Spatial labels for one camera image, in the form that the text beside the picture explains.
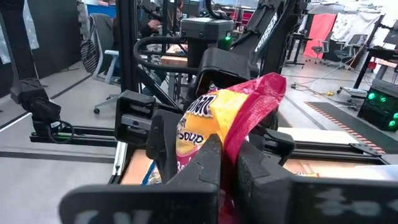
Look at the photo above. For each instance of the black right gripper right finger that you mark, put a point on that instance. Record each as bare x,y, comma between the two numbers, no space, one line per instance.
311,202

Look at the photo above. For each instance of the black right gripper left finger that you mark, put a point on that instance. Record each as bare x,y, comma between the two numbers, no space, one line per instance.
155,202

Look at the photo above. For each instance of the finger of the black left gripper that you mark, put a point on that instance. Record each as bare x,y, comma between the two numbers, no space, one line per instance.
164,143
276,144

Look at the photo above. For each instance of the blue soy ramen pack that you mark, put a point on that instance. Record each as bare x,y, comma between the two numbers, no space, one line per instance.
152,177

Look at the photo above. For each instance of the red beef ramen pack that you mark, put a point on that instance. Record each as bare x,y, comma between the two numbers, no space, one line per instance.
217,118

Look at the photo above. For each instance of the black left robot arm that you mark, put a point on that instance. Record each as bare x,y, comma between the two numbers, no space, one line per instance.
267,34

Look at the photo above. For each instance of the white flat panel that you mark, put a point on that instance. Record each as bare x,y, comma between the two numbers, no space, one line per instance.
317,135

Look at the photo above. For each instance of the striped bag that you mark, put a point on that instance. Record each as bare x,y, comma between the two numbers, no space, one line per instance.
88,56

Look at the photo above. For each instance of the black striped-edge floor mat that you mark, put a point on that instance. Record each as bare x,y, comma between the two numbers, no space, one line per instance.
357,124

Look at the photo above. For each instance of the black stand with foot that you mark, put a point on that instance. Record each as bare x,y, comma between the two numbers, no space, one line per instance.
40,109

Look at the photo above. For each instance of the grey office chair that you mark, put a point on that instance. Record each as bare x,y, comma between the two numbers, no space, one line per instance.
102,31
321,49
345,51

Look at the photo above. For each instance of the person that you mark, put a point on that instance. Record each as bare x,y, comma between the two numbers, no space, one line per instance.
154,25

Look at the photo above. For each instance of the black computer with green lights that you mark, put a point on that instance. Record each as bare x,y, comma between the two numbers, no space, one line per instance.
379,109

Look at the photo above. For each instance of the red fabric panel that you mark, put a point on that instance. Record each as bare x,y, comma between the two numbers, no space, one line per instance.
320,34

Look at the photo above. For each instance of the black desk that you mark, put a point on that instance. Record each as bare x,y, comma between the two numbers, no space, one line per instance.
377,53

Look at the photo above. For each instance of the white patterned sheet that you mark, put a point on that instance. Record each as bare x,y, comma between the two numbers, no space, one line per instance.
357,25

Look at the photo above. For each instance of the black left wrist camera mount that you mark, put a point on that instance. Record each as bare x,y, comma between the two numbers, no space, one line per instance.
224,62

